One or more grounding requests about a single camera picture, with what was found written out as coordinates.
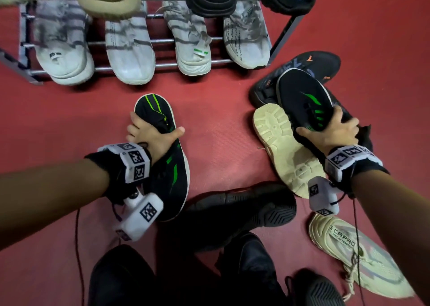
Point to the white knit sneaker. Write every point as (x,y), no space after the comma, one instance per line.
(191,43)
(248,43)

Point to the black marker right wristband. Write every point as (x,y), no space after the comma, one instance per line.
(352,163)

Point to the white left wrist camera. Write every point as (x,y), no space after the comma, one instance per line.
(141,215)

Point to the pastel iridescent sneaker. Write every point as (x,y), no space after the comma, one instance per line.
(373,265)

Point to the black orange-marked sneaker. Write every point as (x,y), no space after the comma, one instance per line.
(315,64)

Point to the grey striped sneaker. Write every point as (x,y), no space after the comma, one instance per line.
(64,57)
(131,57)

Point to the person's right hand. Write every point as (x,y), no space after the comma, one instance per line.
(336,136)

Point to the black green-striped sneaker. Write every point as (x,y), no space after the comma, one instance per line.
(302,94)
(168,184)

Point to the person's right forearm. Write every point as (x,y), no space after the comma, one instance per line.
(396,225)

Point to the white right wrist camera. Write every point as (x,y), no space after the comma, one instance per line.
(322,195)

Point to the person's left hand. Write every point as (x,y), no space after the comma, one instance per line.
(154,139)

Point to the grey metal shoe rack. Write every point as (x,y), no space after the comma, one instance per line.
(161,41)

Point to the cream-soled sneaker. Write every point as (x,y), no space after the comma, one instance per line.
(285,148)

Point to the person's left forearm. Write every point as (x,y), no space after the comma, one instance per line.
(50,198)

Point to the black marker left wristband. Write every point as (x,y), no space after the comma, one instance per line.
(117,168)

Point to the person's black trousers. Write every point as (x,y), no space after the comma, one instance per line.
(242,268)

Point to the black marker wristband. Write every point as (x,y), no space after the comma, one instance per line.
(352,163)
(117,168)

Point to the black ribbed-sole sneaker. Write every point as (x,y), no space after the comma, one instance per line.
(242,208)

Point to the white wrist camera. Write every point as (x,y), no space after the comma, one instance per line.
(322,195)
(141,215)

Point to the person's black right shoe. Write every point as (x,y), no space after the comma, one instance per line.
(319,292)

